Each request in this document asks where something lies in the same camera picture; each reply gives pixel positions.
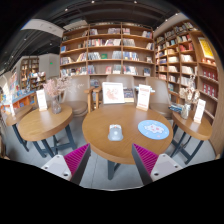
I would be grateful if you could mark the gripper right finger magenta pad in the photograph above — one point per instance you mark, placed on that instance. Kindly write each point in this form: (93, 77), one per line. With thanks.
(151, 166)

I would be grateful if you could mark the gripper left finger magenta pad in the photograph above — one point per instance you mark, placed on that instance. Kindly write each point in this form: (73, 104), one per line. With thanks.
(70, 167)

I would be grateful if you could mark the round blue mouse pad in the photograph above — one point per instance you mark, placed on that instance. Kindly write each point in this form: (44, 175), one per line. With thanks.
(153, 129)

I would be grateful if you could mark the grey computer mouse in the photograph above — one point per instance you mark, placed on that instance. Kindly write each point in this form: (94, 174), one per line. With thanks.
(115, 133)

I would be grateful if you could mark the round wooden centre table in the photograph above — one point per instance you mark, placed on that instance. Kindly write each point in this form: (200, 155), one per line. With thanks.
(95, 129)

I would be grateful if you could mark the round wooden table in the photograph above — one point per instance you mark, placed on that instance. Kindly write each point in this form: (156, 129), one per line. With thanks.
(40, 128)
(95, 129)
(201, 131)

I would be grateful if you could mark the round wooden left table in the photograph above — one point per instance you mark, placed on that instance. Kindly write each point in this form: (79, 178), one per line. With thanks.
(40, 128)

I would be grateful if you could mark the round wooden right table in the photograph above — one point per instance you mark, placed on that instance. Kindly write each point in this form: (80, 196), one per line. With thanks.
(201, 131)

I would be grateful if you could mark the beige armchair right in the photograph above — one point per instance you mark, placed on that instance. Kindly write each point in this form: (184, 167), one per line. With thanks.
(160, 100)

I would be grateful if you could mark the beige armchair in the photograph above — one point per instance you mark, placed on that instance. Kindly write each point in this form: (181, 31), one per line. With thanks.
(160, 100)
(78, 95)
(128, 88)

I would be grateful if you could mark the beige armchair left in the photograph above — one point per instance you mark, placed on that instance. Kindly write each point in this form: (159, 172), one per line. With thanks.
(78, 95)

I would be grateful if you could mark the beige armchair centre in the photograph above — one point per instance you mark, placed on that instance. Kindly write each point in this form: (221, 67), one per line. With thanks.
(128, 88)

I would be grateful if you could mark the white sign card right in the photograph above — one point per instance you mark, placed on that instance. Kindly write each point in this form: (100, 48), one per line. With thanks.
(199, 111)

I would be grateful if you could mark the white sign card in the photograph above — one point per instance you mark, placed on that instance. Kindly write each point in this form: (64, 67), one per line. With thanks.
(199, 111)
(143, 97)
(41, 99)

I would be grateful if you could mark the white sign card centre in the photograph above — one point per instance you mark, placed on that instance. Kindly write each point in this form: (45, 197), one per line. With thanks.
(143, 97)

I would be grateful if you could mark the white sign card left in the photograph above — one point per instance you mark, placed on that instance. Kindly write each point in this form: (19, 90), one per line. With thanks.
(41, 99)

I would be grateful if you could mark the white book with red drawing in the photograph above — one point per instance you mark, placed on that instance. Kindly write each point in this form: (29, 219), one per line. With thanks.
(112, 93)

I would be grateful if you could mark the far left wooden table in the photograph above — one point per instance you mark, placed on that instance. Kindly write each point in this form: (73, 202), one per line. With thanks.
(13, 120)

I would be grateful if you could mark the glass vase pink flowers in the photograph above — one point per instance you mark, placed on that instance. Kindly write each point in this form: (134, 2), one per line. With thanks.
(53, 88)

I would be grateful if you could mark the glass vase dried flowers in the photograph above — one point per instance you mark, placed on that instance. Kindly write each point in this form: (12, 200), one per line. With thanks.
(191, 95)

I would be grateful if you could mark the distant wooden bookshelf left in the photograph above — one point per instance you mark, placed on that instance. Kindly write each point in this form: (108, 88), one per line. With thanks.
(28, 72)

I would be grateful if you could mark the large wooden bookshelf back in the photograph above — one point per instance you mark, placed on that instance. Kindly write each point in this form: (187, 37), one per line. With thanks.
(108, 48)

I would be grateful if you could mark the wooden bookshelf right wall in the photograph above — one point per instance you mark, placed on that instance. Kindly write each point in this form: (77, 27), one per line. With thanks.
(182, 51)

